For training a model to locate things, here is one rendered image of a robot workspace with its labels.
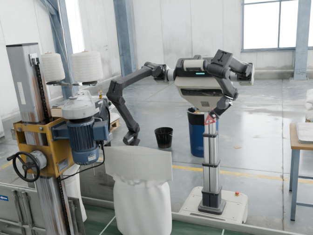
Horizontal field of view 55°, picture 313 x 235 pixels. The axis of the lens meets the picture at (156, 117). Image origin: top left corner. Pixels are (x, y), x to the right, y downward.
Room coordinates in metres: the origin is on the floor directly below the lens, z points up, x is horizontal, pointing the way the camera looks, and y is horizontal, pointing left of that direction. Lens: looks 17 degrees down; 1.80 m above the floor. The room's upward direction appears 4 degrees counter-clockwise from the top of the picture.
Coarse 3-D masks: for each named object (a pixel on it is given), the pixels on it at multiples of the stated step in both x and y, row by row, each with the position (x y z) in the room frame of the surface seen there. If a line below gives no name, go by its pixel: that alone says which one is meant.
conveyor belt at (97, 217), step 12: (84, 204) 2.24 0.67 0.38; (96, 216) 2.06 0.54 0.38; (108, 216) 2.04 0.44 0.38; (84, 228) 1.91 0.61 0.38; (96, 228) 1.90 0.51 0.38; (108, 228) 1.89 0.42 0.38; (180, 228) 1.83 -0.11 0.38; (192, 228) 1.82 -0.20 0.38; (204, 228) 1.81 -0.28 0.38; (216, 228) 1.80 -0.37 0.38
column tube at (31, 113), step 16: (16, 48) 1.55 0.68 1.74; (32, 48) 1.60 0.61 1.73; (16, 64) 1.56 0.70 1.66; (16, 80) 1.57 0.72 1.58; (32, 80) 1.56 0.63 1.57; (16, 96) 1.58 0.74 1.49; (32, 96) 1.54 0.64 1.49; (32, 112) 1.54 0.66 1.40; (48, 112) 1.62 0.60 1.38; (32, 144) 1.56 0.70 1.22; (48, 176) 1.54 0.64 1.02; (48, 192) 1.54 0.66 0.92; (64, 192) 1.63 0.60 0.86; (48, 208) 1.55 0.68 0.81; (48, 224) 1.56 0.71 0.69; (64, 224) 1.58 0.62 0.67
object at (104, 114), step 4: (96, 100) 2.00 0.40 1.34; (104, 100) 2.05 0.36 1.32; (56, 104) 1.98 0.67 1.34; (60, 104) 1.97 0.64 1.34; (96, 104) 1.95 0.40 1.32; (100, 104) 2.00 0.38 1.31; (104, 104) 2.04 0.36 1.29; (100, 108) 1.99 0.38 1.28; (104, 108) 2.04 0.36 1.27; (100, 112) 1.98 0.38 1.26; (104, 112) 2.03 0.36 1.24; (92, 116) 1.89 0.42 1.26; (96, 116) 1.94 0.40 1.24; (100, 116) 1.98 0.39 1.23; (104, 116) 2.03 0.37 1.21; (108, 116) 2.07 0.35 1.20; (104, 120) 2.02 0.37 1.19; (108, 120) 2.07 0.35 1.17; (108, 124) 2.06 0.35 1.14
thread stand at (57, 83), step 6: (60, 12) 1.77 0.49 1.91; (60, 18) 1.76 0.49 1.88; (66, 54) 1.76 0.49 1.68; (66, 60) 1.76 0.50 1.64; (48, 84) 1.77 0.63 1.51; (54, 84) 1.77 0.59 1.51; (60, 84) 1.79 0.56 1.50; (66, 84) 1.78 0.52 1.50; (72, 84) 1.76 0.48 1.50; (78, 84) 1.74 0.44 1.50; (84, 84) 1.67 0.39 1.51; (90, 84) 1.66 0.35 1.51; (72, 90) 1.76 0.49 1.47; (72, 96) 1.76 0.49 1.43
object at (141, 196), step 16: (112, 160) 1.84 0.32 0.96; (128, 160) 1.75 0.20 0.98; (144, 160) 1.72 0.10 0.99; (160, 160) 1.71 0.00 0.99; (112, 176) 1.85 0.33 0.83; (128, 176) 1.76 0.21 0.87; (144, 176) 1.72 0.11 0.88; (160, 176) 1.71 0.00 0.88; (128, 192) 1.76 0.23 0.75; (144, 192) 1.71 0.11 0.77; (160, 192) 1.69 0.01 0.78; (128, 208) 1.75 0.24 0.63; (144, 208) 1.70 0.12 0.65; (160, 208) 1.68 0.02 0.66; (128, 224) 1.75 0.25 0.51; (144, 224) 1.70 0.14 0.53; (160, 224) 1.67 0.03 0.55
